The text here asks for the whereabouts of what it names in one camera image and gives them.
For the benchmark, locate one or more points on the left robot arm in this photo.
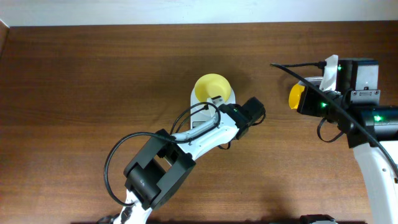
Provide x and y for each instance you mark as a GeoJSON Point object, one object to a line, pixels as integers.
{"type": "Point", "coordinates": [164, 162]}

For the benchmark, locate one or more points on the yellow measuring scoop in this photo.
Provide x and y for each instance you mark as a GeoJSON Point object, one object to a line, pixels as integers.
{"type": "Point", "coordinates": [295, 95]}

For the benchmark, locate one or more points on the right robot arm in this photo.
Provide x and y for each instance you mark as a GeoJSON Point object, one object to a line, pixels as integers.
{"type": "Point", "coordinates": [371, 129]}

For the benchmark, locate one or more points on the yellow plastic bowl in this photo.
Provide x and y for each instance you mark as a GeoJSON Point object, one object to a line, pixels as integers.
{"type": "Point", "coordinates": [212, 85]}

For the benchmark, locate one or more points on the clear plastic bean container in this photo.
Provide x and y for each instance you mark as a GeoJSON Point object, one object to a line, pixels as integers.
{"type": "Point", "coordinates": [313, 80]}

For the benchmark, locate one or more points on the white digital kitchen scale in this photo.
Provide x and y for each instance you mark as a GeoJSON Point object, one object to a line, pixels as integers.
{"type": "Point", "coordinates": [203, 113]}

